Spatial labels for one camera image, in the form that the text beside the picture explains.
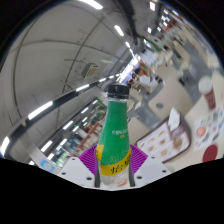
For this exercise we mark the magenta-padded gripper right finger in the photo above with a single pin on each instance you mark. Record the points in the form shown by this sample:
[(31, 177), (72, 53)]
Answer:
[(139, 160)]

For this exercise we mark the white paper napkin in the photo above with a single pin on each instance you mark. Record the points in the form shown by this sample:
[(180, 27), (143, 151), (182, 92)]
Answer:
[(174, 119)]

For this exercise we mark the group of ceiling lights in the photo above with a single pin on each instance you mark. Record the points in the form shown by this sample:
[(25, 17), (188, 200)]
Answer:
[(40, 110)]

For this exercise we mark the brown bun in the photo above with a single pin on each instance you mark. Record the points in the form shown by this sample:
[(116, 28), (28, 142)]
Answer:
[(177, 142)]

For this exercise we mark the flat round red coaster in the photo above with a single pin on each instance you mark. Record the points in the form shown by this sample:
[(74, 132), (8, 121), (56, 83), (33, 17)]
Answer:
[(210, 153)]

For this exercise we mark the green-labelled clear drink bottle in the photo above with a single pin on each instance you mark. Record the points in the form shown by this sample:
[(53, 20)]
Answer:
[(114, 140)]

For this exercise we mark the brown food tray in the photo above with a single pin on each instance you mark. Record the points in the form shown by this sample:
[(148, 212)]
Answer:
[(156, 143)]

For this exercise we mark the colourful printed leaflet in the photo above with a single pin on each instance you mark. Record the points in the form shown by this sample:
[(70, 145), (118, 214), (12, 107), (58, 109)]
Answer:
[(208, 130)]

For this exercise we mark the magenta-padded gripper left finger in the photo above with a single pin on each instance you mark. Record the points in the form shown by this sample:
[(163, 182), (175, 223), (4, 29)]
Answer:
[(87, 161)]

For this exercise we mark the group of beige chairs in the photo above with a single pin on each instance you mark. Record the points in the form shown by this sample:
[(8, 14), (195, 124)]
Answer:
[(173, 96)]

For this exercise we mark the ceiling air conditioner unit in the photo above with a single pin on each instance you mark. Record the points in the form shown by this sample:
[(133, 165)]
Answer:
[(90, 70)]

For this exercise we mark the red paper cup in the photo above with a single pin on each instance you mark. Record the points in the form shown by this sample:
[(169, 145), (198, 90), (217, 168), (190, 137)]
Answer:
[(209, 95)]

